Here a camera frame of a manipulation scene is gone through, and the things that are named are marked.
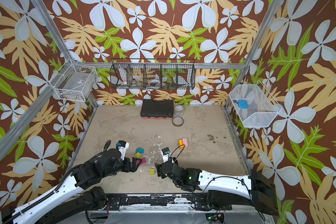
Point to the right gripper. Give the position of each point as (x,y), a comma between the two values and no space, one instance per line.
(161,169)

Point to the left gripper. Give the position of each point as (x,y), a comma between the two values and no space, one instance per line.
(129,168)

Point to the yellow green cube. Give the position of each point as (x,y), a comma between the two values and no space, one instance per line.
(152,171)

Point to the orange cylinder block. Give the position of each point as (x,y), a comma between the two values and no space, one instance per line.
(181,144)

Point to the pink rectangular block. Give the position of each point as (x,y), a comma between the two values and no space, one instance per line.
(185,142)

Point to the small yellow cube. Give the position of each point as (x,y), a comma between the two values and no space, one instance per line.
(138,155)

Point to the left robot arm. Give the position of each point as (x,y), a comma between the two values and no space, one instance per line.
(79,178)

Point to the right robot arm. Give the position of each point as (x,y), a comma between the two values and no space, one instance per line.
(224,190)

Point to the teal roof block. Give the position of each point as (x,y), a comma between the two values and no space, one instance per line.
(140,150)

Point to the black plastic tool case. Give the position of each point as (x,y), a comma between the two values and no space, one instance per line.
(160,109)

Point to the clear glass jar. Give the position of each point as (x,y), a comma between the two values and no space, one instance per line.
(179,111)

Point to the white tape roll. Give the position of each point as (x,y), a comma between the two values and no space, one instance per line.
(154,82)

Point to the blue object in basket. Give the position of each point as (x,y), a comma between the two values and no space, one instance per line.
(241,103)

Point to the white mesh basket right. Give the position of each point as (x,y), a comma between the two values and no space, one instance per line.
(263,107)

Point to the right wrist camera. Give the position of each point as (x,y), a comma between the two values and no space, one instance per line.
(165,153)

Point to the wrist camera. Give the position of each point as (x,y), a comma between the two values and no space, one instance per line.
(165,153)
(122,147)

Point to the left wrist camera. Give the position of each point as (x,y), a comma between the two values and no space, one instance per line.
(122,147)

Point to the black wire basket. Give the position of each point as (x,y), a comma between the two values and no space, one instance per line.
(174,74)

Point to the white wire basket left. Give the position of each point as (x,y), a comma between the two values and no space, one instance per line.
(74,81)

